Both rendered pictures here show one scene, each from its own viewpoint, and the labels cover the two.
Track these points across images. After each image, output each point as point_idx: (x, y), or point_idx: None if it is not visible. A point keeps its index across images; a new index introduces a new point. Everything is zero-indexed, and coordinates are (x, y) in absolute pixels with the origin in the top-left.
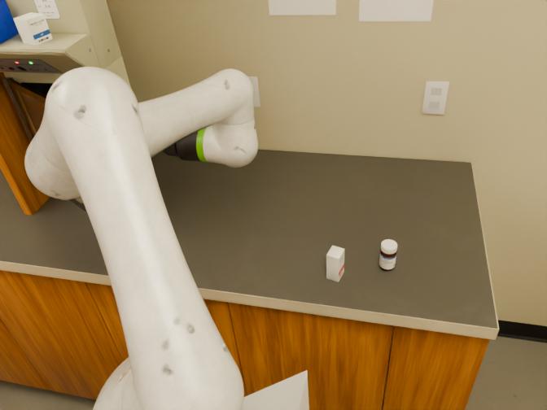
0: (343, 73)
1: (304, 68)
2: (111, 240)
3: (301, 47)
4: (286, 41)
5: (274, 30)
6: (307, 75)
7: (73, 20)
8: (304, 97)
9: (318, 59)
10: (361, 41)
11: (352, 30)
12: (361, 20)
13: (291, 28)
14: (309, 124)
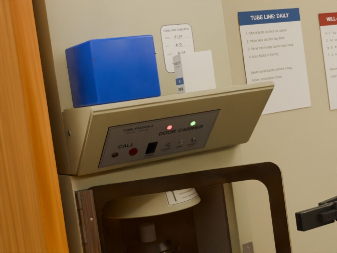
0: (326, 170)
1: (290, 174)
2: None
3: (284, 149)
4: (270, 144)
5: (257, 134)
6: (293, 182)
7: (213, 70)
8: (294, 212)
9: (302, 160)
10: (334, 130)
11: (326, 120)
12: (332, 108)
13: (272, 128)
14: (303, 248)
